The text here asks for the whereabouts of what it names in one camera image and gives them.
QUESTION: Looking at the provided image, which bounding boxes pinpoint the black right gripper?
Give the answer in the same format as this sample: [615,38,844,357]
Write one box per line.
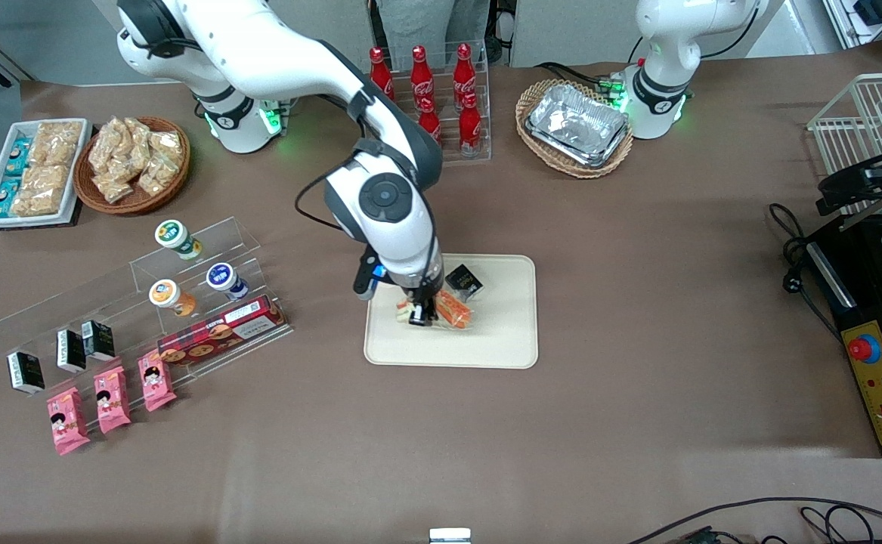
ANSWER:
[398,274,446,328]

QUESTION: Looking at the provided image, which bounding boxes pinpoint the triangle sandwich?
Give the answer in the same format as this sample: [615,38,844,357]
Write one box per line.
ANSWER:
[397,289,476,332]

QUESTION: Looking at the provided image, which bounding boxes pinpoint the beige plastic tray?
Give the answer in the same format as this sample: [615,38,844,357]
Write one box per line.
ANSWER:
[364,253,540,370]

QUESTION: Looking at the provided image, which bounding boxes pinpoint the black Face box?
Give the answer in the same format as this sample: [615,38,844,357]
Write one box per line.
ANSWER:
[445,263,484,304]

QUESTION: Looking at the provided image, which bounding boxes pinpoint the clear acrylic bottle rack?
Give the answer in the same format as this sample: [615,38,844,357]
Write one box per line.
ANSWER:
[356,42,493,171]

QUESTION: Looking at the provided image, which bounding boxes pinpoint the red cola bottle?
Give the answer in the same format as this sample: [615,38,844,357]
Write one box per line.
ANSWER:
[419,96,443,146]
[369,47,396,99]
[459,92,483,157]
[410,45,435,103]
[453,43,478,99]

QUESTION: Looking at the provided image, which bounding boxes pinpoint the blue-lid cup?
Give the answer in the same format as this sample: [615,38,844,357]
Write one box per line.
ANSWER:
[206,262,250,301]

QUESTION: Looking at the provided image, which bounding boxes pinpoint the light wicker basket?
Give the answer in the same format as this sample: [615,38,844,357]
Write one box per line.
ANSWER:
[515,79,635,180]

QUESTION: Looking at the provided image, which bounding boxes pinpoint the red plaid cookie box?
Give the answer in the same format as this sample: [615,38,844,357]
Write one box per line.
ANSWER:
[157,296,289,367]

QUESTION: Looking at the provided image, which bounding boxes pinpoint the clear acrylic stepped stand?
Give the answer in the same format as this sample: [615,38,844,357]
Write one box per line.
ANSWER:
[0,217,294,394]

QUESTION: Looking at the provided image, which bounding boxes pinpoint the aluminium foil container stack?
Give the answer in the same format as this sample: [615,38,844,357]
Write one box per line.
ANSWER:
[525,83,630,168]

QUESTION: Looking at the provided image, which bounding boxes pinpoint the orange-lid cup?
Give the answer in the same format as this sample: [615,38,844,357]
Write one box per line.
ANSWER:
[148,279,198,318]

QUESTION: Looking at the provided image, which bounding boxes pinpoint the green-lid cup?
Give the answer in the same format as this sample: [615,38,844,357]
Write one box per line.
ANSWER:
[155,219,203,261]

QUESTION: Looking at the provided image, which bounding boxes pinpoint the pink snack packet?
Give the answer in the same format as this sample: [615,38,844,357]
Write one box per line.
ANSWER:
[46,387,91,456]
[93,366,132,434]
[137,352,178,413]

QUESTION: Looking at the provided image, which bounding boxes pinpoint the person in grey trousers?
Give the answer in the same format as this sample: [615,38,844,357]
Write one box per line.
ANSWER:
[375,0,458,51]

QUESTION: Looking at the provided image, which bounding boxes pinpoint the clear bag of snacks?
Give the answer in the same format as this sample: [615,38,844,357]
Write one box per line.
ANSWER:
[138,155,178,197]
[150,130,184,163]
[112,117,153,156]
[93,170,137,205]
[89,121,128,176]

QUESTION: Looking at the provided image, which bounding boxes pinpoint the dark wicker basket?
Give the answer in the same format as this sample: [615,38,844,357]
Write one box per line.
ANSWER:
[74,116,191,216]

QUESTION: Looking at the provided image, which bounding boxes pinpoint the small black white carton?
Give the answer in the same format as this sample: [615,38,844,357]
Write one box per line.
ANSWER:
[7,351,46,397]
[57,329,88,374]
[81,320,116,362]

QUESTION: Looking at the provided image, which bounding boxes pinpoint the white rectangular dish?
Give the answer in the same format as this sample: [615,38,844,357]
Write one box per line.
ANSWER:
[0,119,92,229]

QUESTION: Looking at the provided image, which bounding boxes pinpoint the brown brittle snack pack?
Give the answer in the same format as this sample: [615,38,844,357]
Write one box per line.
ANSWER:
[21,164,71,201]
[11,193,63,219]
[32,121,83,167]

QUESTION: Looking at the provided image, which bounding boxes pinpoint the black sealing machine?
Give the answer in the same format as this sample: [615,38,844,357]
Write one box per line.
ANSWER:
[803,214,882,459]

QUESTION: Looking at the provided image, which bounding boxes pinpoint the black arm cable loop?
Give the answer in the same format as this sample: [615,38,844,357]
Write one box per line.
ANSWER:
[293,150,370,236]

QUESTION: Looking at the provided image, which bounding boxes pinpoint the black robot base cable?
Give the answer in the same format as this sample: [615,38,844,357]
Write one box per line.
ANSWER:
[537,62,627,97]

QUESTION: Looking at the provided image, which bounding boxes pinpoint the black power cable with plug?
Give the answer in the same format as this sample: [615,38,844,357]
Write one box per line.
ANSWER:
[768,202,842,341]

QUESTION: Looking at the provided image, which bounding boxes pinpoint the long black cable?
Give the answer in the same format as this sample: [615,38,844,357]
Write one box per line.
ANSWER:
[626,496,882,544]

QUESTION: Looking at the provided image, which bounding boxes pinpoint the looped black cable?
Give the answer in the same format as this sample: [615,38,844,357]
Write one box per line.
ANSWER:
[800,505,880,544]

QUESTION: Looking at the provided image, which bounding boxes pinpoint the sealer lever with black handle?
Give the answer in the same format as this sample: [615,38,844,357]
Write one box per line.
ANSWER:
[816,128,882,231]

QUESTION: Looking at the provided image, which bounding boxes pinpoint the white wire rack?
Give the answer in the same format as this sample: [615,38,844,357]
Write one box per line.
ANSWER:
[807,72,882,220]

